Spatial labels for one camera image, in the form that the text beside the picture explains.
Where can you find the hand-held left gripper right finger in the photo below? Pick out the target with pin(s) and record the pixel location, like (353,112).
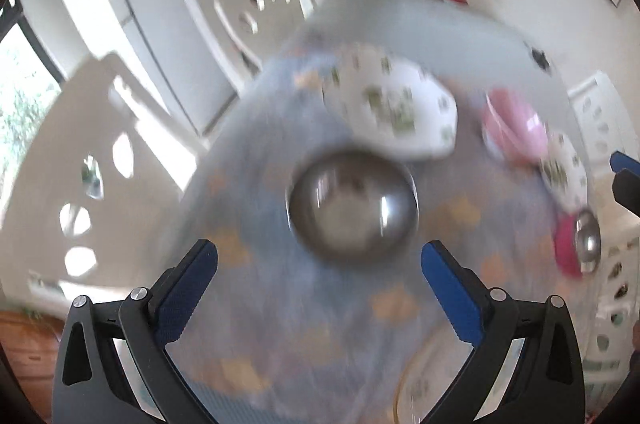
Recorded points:
(452,294)

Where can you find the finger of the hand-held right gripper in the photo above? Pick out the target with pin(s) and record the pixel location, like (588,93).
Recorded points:
(628,191)

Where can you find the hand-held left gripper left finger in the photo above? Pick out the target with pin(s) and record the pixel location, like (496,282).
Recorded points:
(189,291)

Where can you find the pink bowl with steel lining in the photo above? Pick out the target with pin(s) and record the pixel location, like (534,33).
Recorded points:
(575,244)

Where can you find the stainless steel bowl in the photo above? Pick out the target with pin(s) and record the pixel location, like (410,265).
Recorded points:
(352,206)

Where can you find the small white floral bowl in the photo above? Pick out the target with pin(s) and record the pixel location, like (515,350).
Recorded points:
(565,169)

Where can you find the white plastic chair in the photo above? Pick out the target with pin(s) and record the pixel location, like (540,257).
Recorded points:
(617,284)
(250,4)
(75,184)
(602,114)

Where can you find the white gold-rimmed plate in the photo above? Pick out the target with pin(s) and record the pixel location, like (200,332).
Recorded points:
(430,389)

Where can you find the patterned tablecloth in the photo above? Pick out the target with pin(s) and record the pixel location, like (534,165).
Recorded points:
(280,344)

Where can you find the light pink bowl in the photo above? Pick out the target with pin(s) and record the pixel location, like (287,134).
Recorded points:
(515,129)

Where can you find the small black round object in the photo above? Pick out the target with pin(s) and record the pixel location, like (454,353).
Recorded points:
(540,57)

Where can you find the window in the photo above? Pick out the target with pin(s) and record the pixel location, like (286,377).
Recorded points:
(22,79)

